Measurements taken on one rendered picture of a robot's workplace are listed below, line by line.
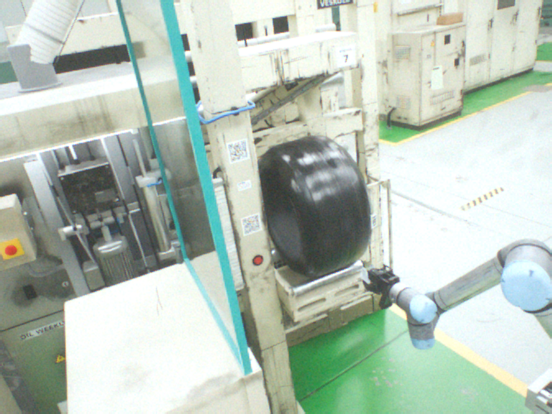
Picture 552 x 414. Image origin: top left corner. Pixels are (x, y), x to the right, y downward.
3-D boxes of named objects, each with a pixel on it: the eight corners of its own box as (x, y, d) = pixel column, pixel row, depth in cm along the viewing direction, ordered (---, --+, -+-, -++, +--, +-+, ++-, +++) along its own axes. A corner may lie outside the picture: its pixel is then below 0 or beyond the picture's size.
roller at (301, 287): (291, 294, 179) (286, 285, 182) (291, 300, 182) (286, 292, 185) (365, 264, 190) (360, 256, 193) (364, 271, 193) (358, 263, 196)
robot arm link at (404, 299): (420, 330, 139) (416, 307, 136) (397, 315, 148) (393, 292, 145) (440, 319, 141) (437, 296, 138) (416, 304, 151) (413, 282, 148)
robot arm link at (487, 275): (536, 217, 130) (415, 289, 163) (533, 236, 122) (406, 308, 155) (566, 246, 130) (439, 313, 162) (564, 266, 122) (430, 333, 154)
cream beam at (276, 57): (228, 98, 176) (222, 60, 170) (210, 90, 197) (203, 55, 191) (361, 68, 195) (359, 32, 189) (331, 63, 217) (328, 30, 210)
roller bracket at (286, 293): (291, 313, 179) (287, 292, 174) (254, 266, 212) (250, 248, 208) (298, 310, 180) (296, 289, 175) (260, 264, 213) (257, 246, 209)
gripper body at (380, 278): (383, 262, 162) (405, 274, 151) (385, 283, 165) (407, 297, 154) (365, 269, 160) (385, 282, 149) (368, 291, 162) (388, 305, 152)
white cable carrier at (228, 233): (236, 291, 179) (212, 180, 159) (232, 284, 184) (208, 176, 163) (246, 287, 181) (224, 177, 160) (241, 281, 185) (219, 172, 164)
